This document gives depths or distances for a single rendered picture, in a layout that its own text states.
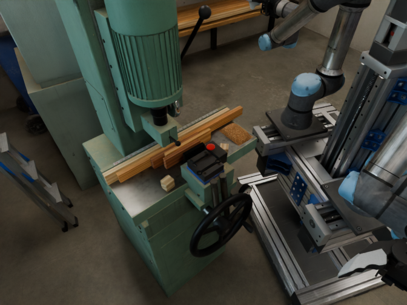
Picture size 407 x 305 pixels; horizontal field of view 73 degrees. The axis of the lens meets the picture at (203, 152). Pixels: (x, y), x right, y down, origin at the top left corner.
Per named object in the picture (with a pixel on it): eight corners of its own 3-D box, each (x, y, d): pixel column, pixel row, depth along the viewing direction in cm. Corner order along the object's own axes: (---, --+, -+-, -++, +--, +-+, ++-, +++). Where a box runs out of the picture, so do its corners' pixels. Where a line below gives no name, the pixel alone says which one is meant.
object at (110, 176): (108, 185, 100) (104, 177, 96) (105, 182, 101) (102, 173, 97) (229, 117, 126) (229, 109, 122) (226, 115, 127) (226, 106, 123)
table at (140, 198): (149, 248, 89) (146, 239, 85) (107, 189, 106) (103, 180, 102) (273, 160, 115) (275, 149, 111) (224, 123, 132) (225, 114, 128)
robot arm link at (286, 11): (295, 29, 127) (300, 9, 121) (279, 22, 134) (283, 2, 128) (307, 25, 130) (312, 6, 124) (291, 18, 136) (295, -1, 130)
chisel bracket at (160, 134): (163, 151, 100) (160, 134, 94) (143, 131, 107) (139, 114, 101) (180, 142, 103) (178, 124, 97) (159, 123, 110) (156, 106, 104)
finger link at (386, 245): (366, 275, 46) (417, 267, 46) (369, 270, 45) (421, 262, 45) (352, 250, 50) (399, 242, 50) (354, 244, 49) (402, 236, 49)
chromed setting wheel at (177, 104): (177, 124, 114) (174, 99, 105) (161, 110, 121) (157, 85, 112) (183, 121, 116) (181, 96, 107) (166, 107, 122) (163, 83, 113)
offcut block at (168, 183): (167, 192, 97) (166, 185, 95) (161, 187, 99) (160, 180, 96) (175, 186, 99) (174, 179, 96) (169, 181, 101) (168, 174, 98)
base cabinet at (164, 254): (167, 299, 156) (147, 242, 105) (119, 227, 187) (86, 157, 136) (226, 250, 175) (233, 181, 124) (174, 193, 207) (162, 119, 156)
